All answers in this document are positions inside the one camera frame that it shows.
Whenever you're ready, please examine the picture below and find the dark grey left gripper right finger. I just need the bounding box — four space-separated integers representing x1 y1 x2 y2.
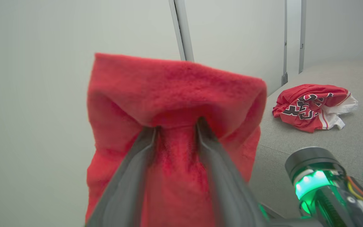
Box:
195 117 269 227

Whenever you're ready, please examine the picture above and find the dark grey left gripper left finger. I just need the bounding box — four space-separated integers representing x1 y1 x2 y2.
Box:
85 126 158 227

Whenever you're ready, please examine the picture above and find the red terry towel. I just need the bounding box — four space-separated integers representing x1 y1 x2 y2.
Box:
85 52 268 227

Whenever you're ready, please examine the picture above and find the red and white basketball jersey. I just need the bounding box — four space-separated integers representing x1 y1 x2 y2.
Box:
272 83 359 133

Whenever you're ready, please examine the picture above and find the wide white partition panel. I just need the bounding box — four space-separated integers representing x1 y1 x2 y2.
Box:
185 0 289 96

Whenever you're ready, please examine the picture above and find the white partition with grey post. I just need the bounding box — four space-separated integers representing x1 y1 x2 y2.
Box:
0 0 195 227

